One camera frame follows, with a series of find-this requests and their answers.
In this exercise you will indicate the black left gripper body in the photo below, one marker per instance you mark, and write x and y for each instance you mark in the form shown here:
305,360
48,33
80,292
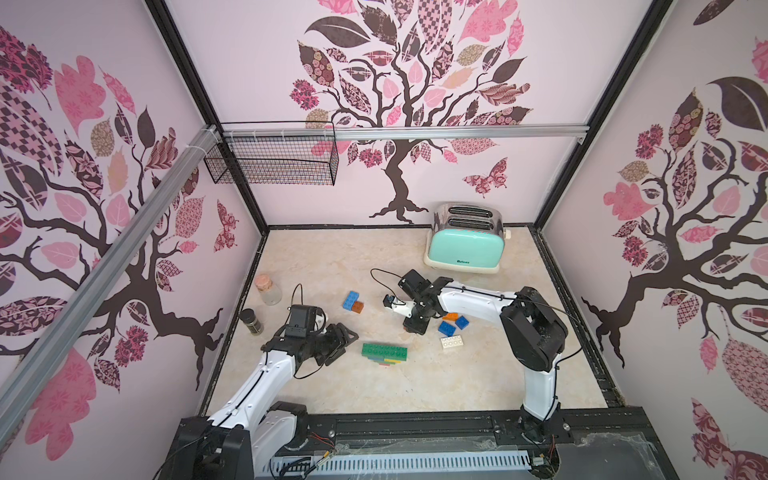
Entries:
330,345

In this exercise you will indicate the dark green brick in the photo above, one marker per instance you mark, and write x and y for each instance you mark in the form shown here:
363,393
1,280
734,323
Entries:
394,353

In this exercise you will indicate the green long brick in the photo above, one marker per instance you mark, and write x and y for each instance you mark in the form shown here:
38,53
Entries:
372,350

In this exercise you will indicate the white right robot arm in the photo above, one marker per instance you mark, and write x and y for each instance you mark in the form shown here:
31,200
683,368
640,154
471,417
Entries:
534,331

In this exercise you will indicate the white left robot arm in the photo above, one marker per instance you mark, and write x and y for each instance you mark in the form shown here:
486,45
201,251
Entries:
269,425

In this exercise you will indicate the dark blue square brick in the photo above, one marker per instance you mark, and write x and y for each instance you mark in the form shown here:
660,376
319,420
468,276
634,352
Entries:
461,322

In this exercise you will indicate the small light blue brick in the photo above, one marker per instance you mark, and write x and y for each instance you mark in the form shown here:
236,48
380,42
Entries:
350,300

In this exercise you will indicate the white brick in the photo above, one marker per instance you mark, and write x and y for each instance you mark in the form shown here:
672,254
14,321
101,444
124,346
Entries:
451,342

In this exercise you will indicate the mint green Belinee toaster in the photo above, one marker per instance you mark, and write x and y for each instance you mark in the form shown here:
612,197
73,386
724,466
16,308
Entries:
466,237

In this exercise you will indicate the pink lidded glass jar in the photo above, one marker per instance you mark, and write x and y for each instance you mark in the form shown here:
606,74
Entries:
268,291

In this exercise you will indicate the dark spice bottle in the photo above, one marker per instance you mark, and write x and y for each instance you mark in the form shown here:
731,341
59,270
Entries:
249,319

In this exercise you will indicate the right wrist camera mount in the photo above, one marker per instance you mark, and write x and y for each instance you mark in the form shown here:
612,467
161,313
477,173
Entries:
398,306

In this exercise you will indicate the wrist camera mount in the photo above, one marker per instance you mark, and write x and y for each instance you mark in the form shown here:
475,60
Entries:
398,306
305,321

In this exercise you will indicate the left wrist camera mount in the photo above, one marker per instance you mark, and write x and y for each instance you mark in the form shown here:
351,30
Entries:
305,321

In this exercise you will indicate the white slotted cable duct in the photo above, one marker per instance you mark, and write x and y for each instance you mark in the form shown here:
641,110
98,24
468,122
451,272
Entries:
388,465

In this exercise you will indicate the black wire basket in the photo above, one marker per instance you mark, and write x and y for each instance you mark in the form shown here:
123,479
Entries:
275,153

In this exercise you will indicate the aluminium rail back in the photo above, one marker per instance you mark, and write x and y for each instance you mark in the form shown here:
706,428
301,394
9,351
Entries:
462,132

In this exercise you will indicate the aluminium rail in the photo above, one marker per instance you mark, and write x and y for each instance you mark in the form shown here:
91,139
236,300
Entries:
26,382
462,132

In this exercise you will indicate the aluminium rail left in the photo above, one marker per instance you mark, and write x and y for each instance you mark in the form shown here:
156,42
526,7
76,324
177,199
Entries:
26,382

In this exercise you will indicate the black enclosure corner post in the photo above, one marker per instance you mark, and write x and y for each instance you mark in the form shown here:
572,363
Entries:
640,44

